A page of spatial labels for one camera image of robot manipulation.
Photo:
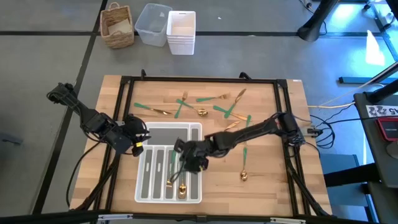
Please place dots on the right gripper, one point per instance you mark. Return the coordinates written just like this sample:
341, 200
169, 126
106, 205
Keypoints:
197, 154

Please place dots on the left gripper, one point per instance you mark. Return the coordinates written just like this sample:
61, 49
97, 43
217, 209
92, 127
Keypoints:
132, 138

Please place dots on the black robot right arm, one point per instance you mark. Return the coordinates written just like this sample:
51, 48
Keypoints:
248, 130

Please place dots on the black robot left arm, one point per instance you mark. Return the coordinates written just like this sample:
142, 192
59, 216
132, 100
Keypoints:
93, 119

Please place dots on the white plastic cutlery tray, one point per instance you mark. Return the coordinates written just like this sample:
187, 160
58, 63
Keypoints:
161, 137

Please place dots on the black clamp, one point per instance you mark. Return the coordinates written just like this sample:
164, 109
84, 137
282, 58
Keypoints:
245, 75
143, 74

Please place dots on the wicker basket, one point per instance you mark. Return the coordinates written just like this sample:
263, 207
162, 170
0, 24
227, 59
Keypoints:
116, 42

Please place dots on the white plastic bin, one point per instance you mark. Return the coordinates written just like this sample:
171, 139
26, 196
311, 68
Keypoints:
181, 43

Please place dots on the beige card sheet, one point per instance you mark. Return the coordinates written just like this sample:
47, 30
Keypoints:
119, 27

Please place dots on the clear plastic bin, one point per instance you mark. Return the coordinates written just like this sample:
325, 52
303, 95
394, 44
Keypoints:
152, 25

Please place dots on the black metal bar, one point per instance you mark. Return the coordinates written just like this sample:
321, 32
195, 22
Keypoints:
46, 217

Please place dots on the black stand base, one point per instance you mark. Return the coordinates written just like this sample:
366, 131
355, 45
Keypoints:
311, 29

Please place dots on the dark side desk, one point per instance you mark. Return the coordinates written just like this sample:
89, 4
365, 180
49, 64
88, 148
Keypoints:
370, 140

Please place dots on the blue metal bar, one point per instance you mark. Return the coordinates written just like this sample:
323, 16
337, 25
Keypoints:
357, 80

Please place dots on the white printed label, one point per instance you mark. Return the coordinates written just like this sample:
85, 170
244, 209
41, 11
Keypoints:
382, 110

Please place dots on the red black device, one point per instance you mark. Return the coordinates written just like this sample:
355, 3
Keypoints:
388, 129

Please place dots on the black metal table frame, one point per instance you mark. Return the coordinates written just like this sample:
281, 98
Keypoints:
202, 79

